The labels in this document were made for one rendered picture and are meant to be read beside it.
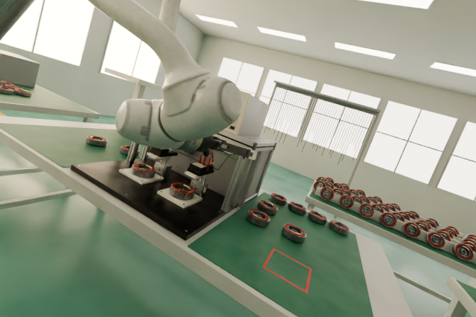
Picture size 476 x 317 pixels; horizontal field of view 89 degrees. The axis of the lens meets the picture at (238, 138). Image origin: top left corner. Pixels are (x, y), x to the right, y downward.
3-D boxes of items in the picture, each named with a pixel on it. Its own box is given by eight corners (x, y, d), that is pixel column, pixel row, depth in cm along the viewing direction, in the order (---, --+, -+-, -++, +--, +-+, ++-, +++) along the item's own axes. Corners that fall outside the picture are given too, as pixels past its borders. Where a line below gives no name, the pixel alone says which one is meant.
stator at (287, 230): (279, 226, 120) (282, 220, 119) (300, 233, 120) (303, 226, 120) (283, 238, 109) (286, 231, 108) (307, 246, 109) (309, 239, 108)
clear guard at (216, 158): (217, 170, 86) (223, 155, 85) (166, 146, 94) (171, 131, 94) (248, 163, 116) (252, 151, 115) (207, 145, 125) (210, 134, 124)
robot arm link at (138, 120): (163, 155, 65) (197, 147, 57) (103, 143, 53) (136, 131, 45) (166, 117, 68) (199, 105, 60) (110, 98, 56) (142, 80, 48)
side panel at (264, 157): (241, 208, 127) (261, 151, 123) (236, 205, 128) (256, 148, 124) (257, 197, 153) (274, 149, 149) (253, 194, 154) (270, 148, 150)
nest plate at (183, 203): (183, 208, 101) (184, 206, 100) (156, 193, 106) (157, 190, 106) (202, 200, 114) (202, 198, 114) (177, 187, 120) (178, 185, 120)
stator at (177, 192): (183, 202, 103) (185, 194, 102) (163, 191, 107) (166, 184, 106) (197, 197, 113) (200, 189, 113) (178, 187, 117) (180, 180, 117)
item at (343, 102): (336, 222, 394) (382, 110, 372) (238, 177, 460) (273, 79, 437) (336, 214, 441) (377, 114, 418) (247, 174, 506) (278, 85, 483)
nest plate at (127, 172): (141, 185, 109) (142, 182, 109) (118, 171, 115) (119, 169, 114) (163, 180, 123) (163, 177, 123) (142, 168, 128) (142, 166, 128)
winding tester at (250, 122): (236, 134, 114) (250, 93, 112) (166, 107, 129) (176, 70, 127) (259, 136, 150) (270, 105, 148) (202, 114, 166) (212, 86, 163)
